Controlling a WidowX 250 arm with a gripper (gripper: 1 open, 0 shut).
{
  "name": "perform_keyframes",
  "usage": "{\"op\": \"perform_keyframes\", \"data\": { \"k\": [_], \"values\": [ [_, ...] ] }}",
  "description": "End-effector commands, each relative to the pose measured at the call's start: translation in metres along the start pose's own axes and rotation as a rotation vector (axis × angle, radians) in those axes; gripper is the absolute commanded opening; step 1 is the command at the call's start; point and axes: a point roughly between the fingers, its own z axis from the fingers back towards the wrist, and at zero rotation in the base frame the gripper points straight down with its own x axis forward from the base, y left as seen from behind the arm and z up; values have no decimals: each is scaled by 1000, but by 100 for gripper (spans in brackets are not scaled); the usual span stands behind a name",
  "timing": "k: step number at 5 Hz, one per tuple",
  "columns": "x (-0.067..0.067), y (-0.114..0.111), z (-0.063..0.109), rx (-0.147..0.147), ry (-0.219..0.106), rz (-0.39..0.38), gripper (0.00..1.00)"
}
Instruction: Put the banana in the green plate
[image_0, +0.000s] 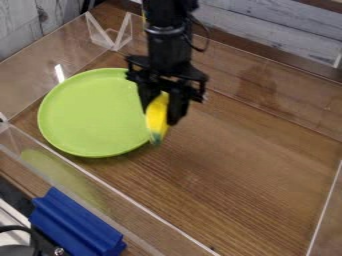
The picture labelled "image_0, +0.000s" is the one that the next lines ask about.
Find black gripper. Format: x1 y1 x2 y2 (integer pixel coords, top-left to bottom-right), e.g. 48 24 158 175
126 29 209 126

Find yellow toy banana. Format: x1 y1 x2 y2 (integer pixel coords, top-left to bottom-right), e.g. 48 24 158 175
146 92 168 145

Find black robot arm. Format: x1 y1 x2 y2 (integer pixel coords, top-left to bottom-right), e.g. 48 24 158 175
126 0 210 125

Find green plastic plate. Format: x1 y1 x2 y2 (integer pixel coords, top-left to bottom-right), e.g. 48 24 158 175
38 68 148 158

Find blue plastic clamp block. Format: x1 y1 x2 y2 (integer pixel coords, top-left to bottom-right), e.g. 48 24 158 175
30 187 127 256

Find clear acrylic enclosure wall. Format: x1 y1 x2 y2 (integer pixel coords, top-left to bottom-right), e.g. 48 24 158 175
0 113 218 256

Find black cable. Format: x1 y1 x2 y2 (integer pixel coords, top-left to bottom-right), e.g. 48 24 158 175
0 225 38 256

